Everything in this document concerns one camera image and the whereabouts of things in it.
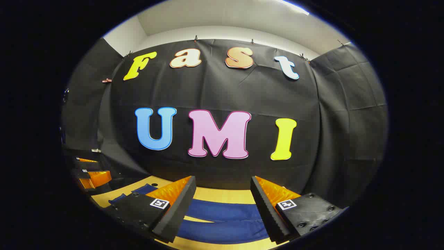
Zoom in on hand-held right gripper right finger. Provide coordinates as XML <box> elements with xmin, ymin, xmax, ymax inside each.
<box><xmin>250</xmin><ymin>175</ymin><xmax>349</xmax><ymax>243</ymax></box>

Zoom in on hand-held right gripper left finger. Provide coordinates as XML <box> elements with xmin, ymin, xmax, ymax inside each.
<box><xmin>104</xmin><ymin>175</ymin><xmax>197</xmax><ymax>243</ymax></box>

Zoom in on blue denim jeans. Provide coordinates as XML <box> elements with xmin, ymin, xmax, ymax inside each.
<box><xmin>108</xmin><ymin>184</ymin><xmax>272</xmax><ymax>244</ymax></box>

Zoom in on black backdrop cloth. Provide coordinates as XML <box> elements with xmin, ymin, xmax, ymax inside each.
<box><xmin>61</xmin><ymin>37</ymin><xmax>388</xmax><ymax>209</ymax></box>

